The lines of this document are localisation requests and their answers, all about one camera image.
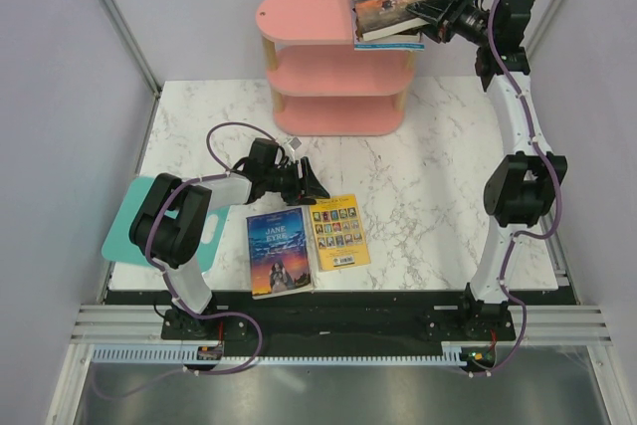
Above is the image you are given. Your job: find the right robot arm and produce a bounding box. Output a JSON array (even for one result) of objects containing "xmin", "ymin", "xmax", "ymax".
[{"xmin": 406, "ymin": 0, "xmax": 567, "ymax": 340}]

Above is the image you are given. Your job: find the brown Edward Tulane book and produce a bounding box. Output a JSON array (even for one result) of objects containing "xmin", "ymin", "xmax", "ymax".
[{"xmin": 351, "ymin": 7, "xmax": 425, "ymax": 46}]

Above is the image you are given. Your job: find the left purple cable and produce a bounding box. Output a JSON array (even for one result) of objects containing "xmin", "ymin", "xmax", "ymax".
[{"xmin": 143, "ymin": 121, "xmax": 265, "ymax": 376}]

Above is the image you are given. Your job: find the Jane Eyre book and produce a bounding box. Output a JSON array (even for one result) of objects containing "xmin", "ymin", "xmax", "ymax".
[{"xmin": 247, "ymin": 207, "xmax": 314, "ymax": 300}]

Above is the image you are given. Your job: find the dog picture book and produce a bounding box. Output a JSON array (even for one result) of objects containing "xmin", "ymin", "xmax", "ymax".
[{"xmin": 351, "ymin": 10, "xmax": 425, "ymax": 51}]

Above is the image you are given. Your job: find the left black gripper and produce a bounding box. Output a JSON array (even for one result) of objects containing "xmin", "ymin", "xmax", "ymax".
[{"xmin": 264, "ymin": 157, "xmax": 329, "ymax": 206}]

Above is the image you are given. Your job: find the yellow paperback book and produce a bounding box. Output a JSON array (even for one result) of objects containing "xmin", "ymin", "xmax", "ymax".
[{"xmin": 309, "ymin": 194, "xmax": 371, "ymax": 272}]

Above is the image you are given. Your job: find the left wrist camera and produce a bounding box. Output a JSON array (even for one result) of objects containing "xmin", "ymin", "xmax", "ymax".
[{"xmin": 282, "ymin": 136, "xmax": 302, "ymax": 162}]

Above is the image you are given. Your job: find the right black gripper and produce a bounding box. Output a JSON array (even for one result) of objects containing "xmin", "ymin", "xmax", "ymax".
[{"xmin": 404, "ymin": 0, "xmax": 496, "ymax": 48}]

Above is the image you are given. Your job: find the teal plastic file folder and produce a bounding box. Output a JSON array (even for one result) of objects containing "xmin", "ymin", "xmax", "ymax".
[{"xmin": 102, "ymin": 176, "xmax": 229, "ymax": 273}]

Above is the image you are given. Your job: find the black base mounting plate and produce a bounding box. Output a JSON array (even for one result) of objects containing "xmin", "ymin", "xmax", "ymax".
[{"xmin": 159, "ymin": 288, "xmax": 516, "ymax": 346}]

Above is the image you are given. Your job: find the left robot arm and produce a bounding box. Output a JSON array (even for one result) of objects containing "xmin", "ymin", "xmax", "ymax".
[{"xmin": 128, "ymin": 138, "xmax": 330, "ymax": 338}]

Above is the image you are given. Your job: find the pink three-tier shelf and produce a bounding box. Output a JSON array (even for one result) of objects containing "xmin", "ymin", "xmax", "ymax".
[{"xmin": 255, "ymin": 0, "xmax": 416, "ymax": 136}]

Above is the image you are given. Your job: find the white slotted cable duct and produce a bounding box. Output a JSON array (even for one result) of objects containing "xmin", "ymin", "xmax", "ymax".
[{"xmin": 92, "ymin": 343, "xmax": 497, "ymax": 366}]

